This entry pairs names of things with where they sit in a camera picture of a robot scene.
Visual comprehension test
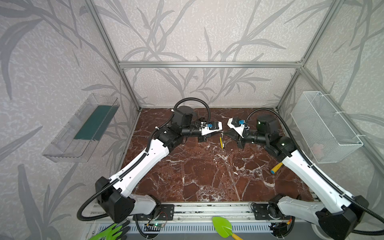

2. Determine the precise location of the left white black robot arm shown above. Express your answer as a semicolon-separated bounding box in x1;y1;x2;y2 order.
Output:
95;106;223;223

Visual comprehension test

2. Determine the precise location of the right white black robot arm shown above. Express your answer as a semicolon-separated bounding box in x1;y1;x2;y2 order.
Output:
225;115;364;240

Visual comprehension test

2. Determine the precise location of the blue toy rake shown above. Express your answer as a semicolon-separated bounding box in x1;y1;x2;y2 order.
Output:
271;162;283;174

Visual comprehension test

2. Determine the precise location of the pink object in basket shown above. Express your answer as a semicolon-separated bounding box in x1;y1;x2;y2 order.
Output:
311;143;325;160

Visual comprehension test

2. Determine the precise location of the green toy shovel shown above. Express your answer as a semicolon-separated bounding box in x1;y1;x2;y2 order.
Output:
212;217;242;240

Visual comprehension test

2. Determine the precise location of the green black work glove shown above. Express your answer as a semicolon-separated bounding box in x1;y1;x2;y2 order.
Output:
90;220;131;240

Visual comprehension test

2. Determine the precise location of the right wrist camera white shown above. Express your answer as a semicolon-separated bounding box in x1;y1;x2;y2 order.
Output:
227;117;249;138

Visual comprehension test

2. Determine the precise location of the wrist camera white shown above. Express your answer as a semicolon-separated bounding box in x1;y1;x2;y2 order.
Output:
201;121;223;136
227;117;249;138

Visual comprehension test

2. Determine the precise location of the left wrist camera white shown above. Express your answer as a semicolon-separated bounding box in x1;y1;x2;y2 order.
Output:
201;121;223;136

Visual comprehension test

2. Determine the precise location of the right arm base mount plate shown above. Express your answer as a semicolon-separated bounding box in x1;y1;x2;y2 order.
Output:
250;203;289;221

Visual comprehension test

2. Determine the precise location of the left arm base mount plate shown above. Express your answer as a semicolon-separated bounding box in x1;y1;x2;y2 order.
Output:
151;204;175;221

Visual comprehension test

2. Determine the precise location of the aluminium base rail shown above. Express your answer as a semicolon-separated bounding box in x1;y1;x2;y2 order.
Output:
86;201;331;240

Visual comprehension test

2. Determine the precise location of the white wire mesh basket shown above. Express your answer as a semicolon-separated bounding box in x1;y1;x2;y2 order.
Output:
291;91;364;164

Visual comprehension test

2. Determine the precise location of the aluminium frame crossbar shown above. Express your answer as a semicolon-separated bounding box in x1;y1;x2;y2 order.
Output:
119;61;301;69

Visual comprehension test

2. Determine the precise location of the clear plastic wall tray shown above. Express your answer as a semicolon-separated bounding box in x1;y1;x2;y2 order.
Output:
43;94;120;163

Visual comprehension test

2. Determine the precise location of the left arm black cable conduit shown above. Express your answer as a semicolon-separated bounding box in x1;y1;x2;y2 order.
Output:
76;97;212;222

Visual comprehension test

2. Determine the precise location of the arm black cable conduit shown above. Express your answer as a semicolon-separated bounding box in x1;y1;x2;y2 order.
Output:
76;97;212;222
245;107;384;236

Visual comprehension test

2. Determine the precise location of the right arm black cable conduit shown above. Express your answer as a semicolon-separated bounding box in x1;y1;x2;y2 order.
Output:
245;107;384;236

